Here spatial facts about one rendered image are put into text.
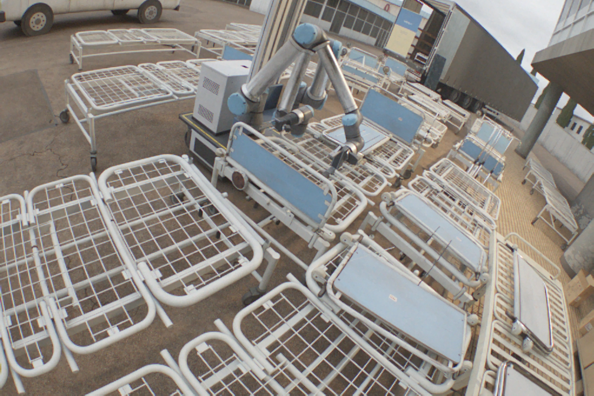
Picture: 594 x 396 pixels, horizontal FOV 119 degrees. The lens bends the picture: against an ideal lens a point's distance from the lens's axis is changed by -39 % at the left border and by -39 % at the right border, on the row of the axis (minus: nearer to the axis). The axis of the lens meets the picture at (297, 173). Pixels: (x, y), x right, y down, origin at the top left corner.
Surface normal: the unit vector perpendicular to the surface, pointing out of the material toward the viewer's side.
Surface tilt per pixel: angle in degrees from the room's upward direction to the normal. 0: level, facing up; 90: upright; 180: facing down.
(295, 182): 90
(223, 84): 90
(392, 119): 90
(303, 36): 83
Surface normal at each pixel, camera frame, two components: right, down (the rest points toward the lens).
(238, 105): -0.41, 0.47
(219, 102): -0.56, 0.30
